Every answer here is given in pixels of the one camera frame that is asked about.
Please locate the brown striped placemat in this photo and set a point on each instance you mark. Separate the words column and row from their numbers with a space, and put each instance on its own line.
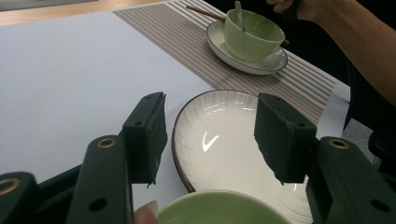
column 186, row 46

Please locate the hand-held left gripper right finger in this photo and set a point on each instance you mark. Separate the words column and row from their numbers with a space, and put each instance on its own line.
column 283, row 140

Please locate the wooden table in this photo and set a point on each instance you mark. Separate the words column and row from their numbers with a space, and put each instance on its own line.
column 62, row 12

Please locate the large white ribbed plate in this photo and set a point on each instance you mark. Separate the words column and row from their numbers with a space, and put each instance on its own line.
column 224, row 149

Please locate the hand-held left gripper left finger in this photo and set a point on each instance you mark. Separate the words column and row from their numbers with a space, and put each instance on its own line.
column 144, row 140

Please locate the green bowl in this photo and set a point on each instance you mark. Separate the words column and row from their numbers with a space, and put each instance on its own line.
column 271, row 63
column 252, row 40
column 218, row 211

